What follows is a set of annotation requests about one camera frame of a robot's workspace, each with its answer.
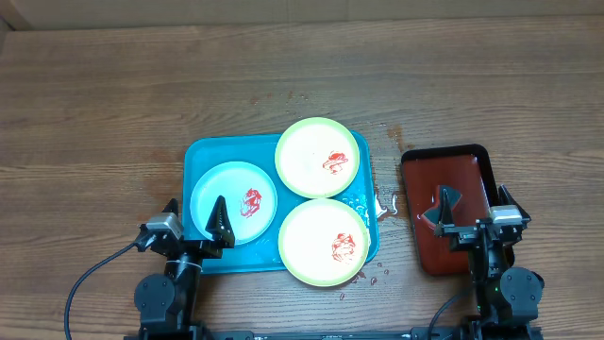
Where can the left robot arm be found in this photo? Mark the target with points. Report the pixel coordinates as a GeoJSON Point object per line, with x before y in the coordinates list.
{"type": "Point", "coordinates": [166, 301]}

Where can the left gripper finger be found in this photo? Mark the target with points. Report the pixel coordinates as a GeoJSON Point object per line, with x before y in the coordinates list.
{"type": "Point", "coordinates": [219, 227]}
{"type": "Point", "coordinates": [172, 207]}

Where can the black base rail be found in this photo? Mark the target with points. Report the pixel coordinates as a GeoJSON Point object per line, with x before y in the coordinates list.
{"type": "Point", "coordinates": [416, 333]}

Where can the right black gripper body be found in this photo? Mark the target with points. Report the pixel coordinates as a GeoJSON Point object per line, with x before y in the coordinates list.
{"type": "Point", "coordinates": [478, 231]}

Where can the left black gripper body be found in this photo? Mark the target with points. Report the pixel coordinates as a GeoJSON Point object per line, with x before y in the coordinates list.
{"type": "Point", "coordinates": [196, 252]}

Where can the light blue plate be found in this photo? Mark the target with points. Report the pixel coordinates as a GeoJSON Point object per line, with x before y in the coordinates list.
{"type": "Point", "coordinates": [250, 194]}

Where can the green plate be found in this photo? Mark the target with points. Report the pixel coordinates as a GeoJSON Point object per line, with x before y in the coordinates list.
{"type": "Point", "coordinates": [317, 157]}
{"type": "Point", "coordinates": [323, 242]}

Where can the teal plastic tray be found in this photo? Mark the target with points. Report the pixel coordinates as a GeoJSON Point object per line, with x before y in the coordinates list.
{"type": "Point", "coordinates": [261, 254]}

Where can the dark red tray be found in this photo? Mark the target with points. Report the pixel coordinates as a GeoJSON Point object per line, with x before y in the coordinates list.
{"type": "Point", "coordinates": [465, 168]}

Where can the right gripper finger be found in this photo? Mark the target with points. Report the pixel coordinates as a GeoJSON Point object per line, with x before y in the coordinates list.
{"type": "Point", "coordinates": [446, 219]}
{"type": "Point", "coordinates": [505, 198]}

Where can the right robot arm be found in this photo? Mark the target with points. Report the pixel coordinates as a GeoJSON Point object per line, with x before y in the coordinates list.
{"type": "Point", "coordinates": [507, 296]}

